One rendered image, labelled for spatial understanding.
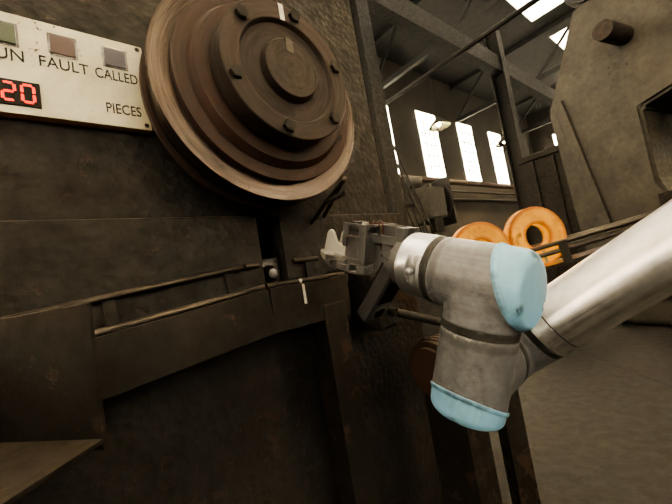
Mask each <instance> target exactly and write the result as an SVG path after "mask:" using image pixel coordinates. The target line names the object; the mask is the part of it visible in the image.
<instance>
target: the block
mask: <svg viewBox="0 0 672 504"><path fill-rule="evenodd" d="M346 274H347V275H348V287H349V293H350V299H351V305H352V311H353V317H354V323H355V327H356V328H357V329H359V330H384V329H387V328H390V327H393V326H396V325H398V324H399V323H400V321H401V319H400V317H396V316H390V315H388V313H387V311H386V312H385V314H384V316H382V317H379V318H376V319H373V320H370V321H367V322H364V321H363V319H362V318H361V317H360V315H359V314H358V310H359V308H360V306H361V304H362V303H363V301H364V299H365V297H366V295H367V293H368V292H369V290H370V288H371V286H372V284H373V283H374V281H375V279H376V277H371V276H370V275H357V274H352V273H348V272H347V271H346ZM389 307H390V308H398V302H397V297H396V296H395V298H394V300H393V301H392V303H391V304H390V306H389Z"/></svg>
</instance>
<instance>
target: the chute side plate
mask: <svg viewBox="0 0 672 504"><path fill-rule="evenodd" d="M302 284H304V285H305V292H306V298H307V303H306V304H305V302H304V296H303V289H302ZM269 295H270V298H269ZM339 301H344V302H345V308H346V313H347V314H350V313H351V307H350V301H349V296H348V290H347V284H346V278H345V276H340V277H334V278H328V279H322V280H317V281H311V282H305V283H299V284H293V285H288V286H282V287H276V288H270V289H269V294H268V290H267V289H266V290H262V291H258V292H255V293H251V294H248V295H244V296H241V297H237V298H234V299H230V300H227V301H223V302H220V303H216V304H212V305H209V306H205V307H202V308H198V309H195V310H191V311H188V312H184V313H181V314H177V315H173V316H170V317H166V318H163V319H159V320H156V321H152V322H149V323H145V324H142V325H138V326H135V327H131V328H127V329H124V330H120V331H117V332H113V333H110V334H106V335H103V336H99V337H96V338H95V339H96V348H97V356H98V365H99V374H100V382H101V391H102V400H105V399H108V398H110V397H113V396H116V395H118V394H121V393H123V392H126V391H129V390H131V389H134V388H136V387H139V386H142V385H144V384H147V383H149V382H152V381H154V380H157V379H160V378H162V377H165V376H167V375H170V374H173V373H175V372H178V371H180V370H183V369H186V368H188V367H191V366H193V365H196V364H199V363H201V362H204V361H206V360H209V359H212V358H214V357H217V356H219V355H222V354H225V353H227V352H230V351H232V350H235V349H238V348H240V347H243V346H245V345H248V344H250V343H253V342H256V341H258V340H261V339H263V338H266V337H269V336H271V335H274V334H276V333H280V332H284V331H287V330H291V329H295V328H298V327H302V326H306V325H309V324H313V323H317V322H321V321H324V320H325V316H324V309H323V305H326V304H331V303H335V302H339Z"/></svg>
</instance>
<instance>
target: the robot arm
mask: <svg viewBox="0 0 672 504"><path fill-rule="evenodd" d="M321 256H322V258H323V259H324V260H325V262H326V263H327V264H328V265H329V266H331V267H333V268H336V269H341V270H344V271H347V272H348V273H352V274H357V275H370V276H371V277H376V279H375V281H374V283H373V284H372V286H371V288H370V290H369V292H368V293H367V295H366V297H365V299H364V301H363V303H362V304H361V306H360V308H359V310H358V314H359V315H360V317H361V318H362V319H363V321H364V322H367V321H370V320H373V319H376V318H379V317H382V316H384V314H385V312H386V311H387V309H388V308H389V306H390V304H391V303H392V301H393V300H394V298H395V296H396V295H397V293H398V292H399V290H400V289H401V290H402V291H403V292H404V293H407V294H410V295H413V296H416V297H420V298H423V299H426V300H428V301H431V302H434V303H437V304H440V305H443V311H442V320H441V325H440V332H439V339H438V345H437V352H436V359H435V366H434V373H433V379H432V380H431V382H430V383H431V386H432V387H431V401H432V404H433V405H434V407H435V408H436V409H437V411H438V412H440V413H441V414H442V415H443V416H445V417H446V418H448V419H449V420H451V421H453V422H456V423H457V424H459V425H461V426H464V427H467V428H470V429H474V430H478V431H486V432H492V431H497V430H500V429H502V428H503V427H504V425H505V423H506V419H507V418H508V417H509V412H508V408H509V402H510V398H511V396H512V394H513V393H514V392H515V391H516V390H517V389H518V388H519V387H520V386H521V385H522V384H523V382H524V381H525V380H526V379H527V378H528V377H529V376H530V375H532V374H533V373H535V372H537V371H539V370H541V369H543V368H544V367H546V366H548V365H550V364H552V363H554V362H555V361H557V360H559V359H560V358H562V357H564V356H566V355H567V354H568V353H569V351H571V350H573V349H575V348H577V347H578V346H580V345H582V344H584V343H586V342H588V341H589V340H591V339H593V338H595V337H597V336H598V335H600V334H602V333H604V332H606V331H608V330H609V329H611V328H613V327H615V326H617V325H618V324H620V323H622V322H624V321H626V320H628V319H629V318H631V317H633V316H635V315H637V314H638V313H640V312H642V311H644V310H646V309H648V308H649V307H651V306H653V305H655V304H657V303H659V302H660V301H662V300H664V299H666V298H668V297H669V296H671V295H672V199H671V200H670V201H668V202H667V203H665V204H664V205H662V206H661V207H659V208H658V209H656V210H655V211H654V212H652V213H651V214H649V215H648V216H646V217H645V218H643V219H642V220H641V221H639V222H638V223H636V224H635V225H633V226H632V227H630V228H629V229H627V230H626V231H625V232H623V233H622V234H620V235H619V236H617V237H616V238H614V239H613V240H611V241H610V242H609V243H607V244H606V245H604V246H603V247H601V248H600V249H598V250H597V251H595V252H594V253H593V254H591V255H590V256H588V257H587V258H585V259H584V260H582V261H581V262H580V263H578V264H577V265H575V266H574V267H572V268H571V269H569V270H568V271H566V272H565V273H564V274H562V275H561V276H559V277H558V278H556V279H555V280H553V281H552V282H550V283H549V284H548V285H547V274H546V269H545V265H544V263H543V261H542V259H541V257H540V256H539V255H538V254H537V253H536V252H534V251H533V250H531V249H528V248H522V247H517V246H511V245H509V244H507V243H503V242H501V243H498V244H497V243H490V242H482V241H475V240H468V239H460V238H453V237H446V236H441V235H434V234H426V233H419V227H410V226H402V225H396V224H395V223H386V222H382V221H370V222H368V221H352V223H348V222H344V223H343V231H342V234H341V238H340V241H339V242H338V239H337V236H336V232H335V231H334V230H333V229H330V230H329V231H328V233H327V238H326V244H325V249H321Z"/></svg>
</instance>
